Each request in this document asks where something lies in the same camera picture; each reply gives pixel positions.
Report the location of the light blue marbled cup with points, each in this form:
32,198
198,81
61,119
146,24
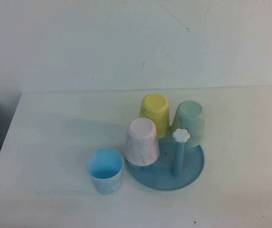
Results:
105,175

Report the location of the yellow cup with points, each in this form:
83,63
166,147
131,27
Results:
157,109

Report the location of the pink marbled cup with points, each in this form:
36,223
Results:
141,145

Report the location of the green marbled cup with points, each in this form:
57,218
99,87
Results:
192,123

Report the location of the blue cup stand with pegs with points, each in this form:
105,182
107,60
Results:
188,166

